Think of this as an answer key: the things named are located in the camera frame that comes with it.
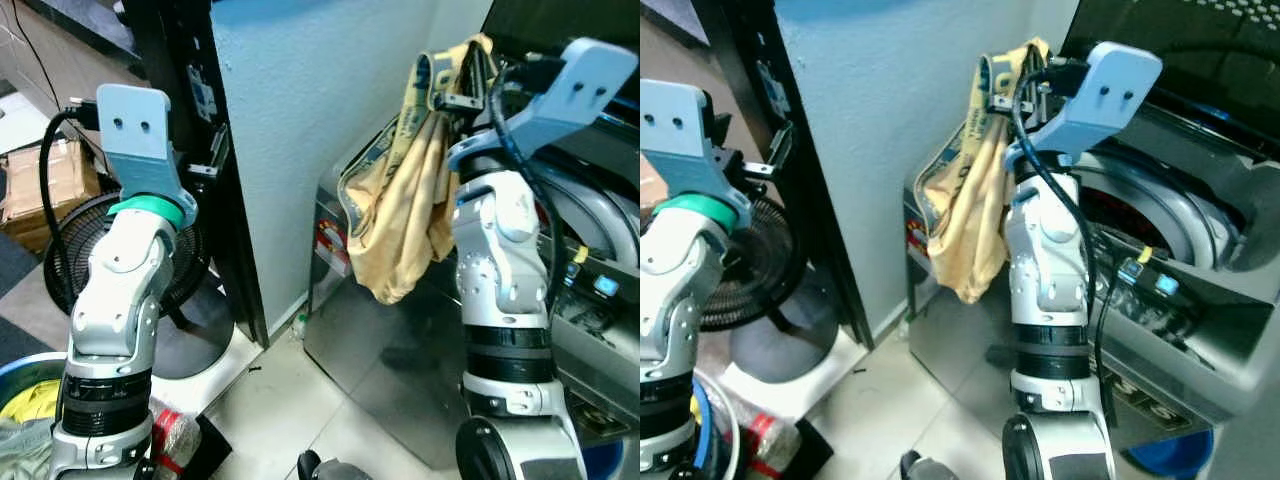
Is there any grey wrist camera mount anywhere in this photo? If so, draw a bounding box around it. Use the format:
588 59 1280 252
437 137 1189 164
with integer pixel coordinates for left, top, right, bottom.
640 78 753 229
95 83 199 223
447 38 639 181
1005 40 1163 171

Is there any grey green cloth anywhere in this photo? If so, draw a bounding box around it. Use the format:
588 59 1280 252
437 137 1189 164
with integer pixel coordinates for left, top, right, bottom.
0 415 56 480

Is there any yellow green cloth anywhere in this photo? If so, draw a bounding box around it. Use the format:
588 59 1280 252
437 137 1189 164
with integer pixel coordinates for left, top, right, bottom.
0 378 63 421

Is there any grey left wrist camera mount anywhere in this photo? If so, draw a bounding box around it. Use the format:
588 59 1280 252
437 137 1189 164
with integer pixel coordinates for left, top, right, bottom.
95 83 199 223
640 78 753 229

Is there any blue plastic bucket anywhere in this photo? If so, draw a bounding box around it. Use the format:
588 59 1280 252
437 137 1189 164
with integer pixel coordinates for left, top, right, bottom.
690 375 717 480
0 350 71 480

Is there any brown cardboard box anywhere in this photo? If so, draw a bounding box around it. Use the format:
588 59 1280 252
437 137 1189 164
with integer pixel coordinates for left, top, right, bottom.
0 140 101 251
640 150 669 216

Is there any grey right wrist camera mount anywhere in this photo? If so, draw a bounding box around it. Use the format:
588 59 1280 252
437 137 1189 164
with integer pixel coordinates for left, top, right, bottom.
447 38 639 181
1005 40 1163 171

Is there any black rubber mat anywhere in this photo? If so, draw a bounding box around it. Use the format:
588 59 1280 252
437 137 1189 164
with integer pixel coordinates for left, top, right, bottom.
195 415 233 476
790 420 836 479

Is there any grey top-load washing machine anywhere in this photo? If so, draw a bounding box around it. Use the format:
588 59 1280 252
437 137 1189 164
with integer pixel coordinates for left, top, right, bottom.
303 0 641 471
905 0 1280 441

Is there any blue plastic basin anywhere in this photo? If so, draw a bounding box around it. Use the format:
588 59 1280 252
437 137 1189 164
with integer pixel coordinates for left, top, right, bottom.
580 440 626 479
1120 430 1216 479

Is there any wrapped block with red tape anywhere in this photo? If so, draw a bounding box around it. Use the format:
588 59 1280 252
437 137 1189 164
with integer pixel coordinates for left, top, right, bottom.
745 410 801 476
150 400 206 480

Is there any black standing fan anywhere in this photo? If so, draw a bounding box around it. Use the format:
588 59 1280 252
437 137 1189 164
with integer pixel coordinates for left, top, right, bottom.
42 190 236 381
700 195 841 386

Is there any tan yellow printed garment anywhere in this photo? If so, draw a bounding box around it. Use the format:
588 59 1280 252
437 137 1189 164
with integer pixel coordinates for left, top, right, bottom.
340 33 498 306
925 38 1051 304

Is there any grey metal door hinge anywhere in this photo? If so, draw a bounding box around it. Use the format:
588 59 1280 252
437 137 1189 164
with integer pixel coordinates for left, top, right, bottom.
755 58 791 106
186 63 219 113

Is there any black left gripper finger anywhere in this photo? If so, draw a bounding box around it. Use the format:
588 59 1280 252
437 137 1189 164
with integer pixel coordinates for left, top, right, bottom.
185 125 233 186
742 125 796 189

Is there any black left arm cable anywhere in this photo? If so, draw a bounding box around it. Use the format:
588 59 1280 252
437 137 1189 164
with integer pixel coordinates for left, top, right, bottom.
38 98 101 301

